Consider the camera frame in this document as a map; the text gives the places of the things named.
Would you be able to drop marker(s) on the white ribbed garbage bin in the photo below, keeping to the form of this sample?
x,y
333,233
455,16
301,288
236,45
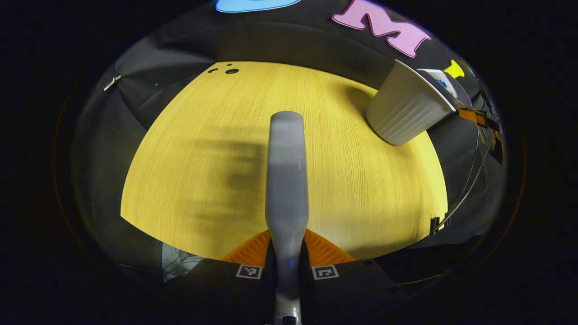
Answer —
x,y
406,108

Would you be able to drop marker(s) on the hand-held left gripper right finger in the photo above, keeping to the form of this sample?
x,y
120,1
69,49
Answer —
x,y
347,284

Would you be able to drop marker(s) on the wooden desktop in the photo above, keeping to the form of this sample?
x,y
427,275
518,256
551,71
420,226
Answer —
x,y
203,135

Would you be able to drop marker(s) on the small grey broom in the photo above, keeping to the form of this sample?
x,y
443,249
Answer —
x,y
287,189

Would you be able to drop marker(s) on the grey dustpan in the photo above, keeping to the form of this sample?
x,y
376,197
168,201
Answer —
x,y
454,88

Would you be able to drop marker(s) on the black backdrop cloth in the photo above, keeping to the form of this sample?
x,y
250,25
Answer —
x,y
271,36

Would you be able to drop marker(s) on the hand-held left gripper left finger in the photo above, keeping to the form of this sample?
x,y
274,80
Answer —
x,y
226,289

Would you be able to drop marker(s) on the white cloth clip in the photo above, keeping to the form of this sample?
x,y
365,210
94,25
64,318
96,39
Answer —
x,y
112,82

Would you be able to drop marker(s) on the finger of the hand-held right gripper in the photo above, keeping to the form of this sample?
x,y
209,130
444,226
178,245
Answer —
x,y
476,118
499,146

